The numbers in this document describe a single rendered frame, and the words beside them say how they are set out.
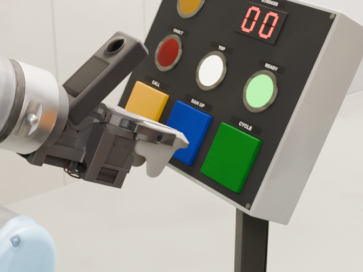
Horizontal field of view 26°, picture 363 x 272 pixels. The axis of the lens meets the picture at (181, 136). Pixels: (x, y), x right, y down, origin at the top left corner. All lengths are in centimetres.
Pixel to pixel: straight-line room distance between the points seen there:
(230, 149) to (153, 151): 16
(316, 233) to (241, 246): 158
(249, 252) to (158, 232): 154
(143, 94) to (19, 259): 59
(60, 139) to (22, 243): 23
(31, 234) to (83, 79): 25
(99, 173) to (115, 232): 195
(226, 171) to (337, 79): 19
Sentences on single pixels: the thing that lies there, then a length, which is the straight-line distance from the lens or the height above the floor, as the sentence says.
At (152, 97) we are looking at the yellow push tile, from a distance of 117.
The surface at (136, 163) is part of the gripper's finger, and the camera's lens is 95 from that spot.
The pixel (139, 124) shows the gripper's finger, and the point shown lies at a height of 112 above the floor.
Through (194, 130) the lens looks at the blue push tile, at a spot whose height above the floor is 102.
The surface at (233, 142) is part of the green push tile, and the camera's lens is 103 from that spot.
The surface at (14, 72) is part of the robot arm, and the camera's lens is 78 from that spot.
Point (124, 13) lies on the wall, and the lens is 305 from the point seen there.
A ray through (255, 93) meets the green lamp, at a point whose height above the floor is 109.
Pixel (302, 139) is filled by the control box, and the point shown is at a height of 104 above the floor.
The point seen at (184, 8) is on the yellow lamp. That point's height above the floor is 115.
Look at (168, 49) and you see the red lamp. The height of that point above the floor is 109.
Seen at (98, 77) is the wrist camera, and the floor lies 118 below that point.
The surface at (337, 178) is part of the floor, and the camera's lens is 322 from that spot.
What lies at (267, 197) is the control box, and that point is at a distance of 101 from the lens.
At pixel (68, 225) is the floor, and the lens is 287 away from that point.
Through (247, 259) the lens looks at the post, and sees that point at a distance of 128.
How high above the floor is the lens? 146
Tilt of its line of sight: 24 degrees down
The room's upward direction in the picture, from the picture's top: straight up
